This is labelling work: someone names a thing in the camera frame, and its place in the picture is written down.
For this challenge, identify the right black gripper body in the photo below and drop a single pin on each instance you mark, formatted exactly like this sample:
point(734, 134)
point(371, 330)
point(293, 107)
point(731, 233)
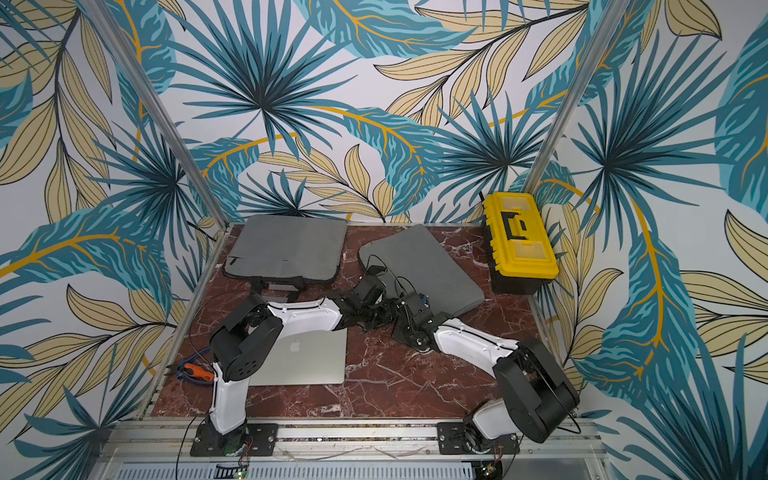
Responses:
point(399, 313)

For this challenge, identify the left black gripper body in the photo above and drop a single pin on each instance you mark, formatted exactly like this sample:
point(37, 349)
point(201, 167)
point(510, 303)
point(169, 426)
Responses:
point(378, 315)

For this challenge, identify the grey laptop bag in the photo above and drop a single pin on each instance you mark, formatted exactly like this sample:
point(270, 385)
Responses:
point(416, 261)
point(286, 250)

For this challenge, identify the silver laptop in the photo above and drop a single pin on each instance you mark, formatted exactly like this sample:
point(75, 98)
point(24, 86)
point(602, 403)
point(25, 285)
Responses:
point(312, 358)

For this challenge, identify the yellow black toolbox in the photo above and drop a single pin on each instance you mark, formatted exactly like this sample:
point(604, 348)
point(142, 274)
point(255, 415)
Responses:
point(520, 256)

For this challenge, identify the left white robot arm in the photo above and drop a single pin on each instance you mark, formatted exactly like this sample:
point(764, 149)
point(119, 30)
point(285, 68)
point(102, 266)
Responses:
point(245, 338)

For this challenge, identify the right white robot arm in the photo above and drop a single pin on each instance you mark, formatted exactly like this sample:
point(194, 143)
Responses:
point(536, 395)

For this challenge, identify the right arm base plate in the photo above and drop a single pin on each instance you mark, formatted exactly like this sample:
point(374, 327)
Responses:
point(457, 438)

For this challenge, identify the orange handled screwdriver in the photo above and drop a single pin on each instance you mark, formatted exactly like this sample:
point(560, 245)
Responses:
point(197, 373)

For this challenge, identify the blue handled pliers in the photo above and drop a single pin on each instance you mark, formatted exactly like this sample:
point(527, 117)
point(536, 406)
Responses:
point(198, 358)

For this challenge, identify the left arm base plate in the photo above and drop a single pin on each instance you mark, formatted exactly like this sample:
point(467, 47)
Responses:
point(234, 439)

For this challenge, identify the right aluminium frame post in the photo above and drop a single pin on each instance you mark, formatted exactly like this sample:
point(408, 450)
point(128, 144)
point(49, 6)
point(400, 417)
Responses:
point(582, 76)

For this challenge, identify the aluminium frame post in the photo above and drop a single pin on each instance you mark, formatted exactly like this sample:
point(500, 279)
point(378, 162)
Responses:
point(582, 76)
point(118, 44)

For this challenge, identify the front aluminium rail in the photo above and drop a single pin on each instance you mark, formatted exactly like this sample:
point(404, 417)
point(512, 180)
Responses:
point(325, 439)

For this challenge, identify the left aluminium frame post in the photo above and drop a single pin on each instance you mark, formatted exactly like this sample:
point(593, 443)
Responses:
point(118, 44)

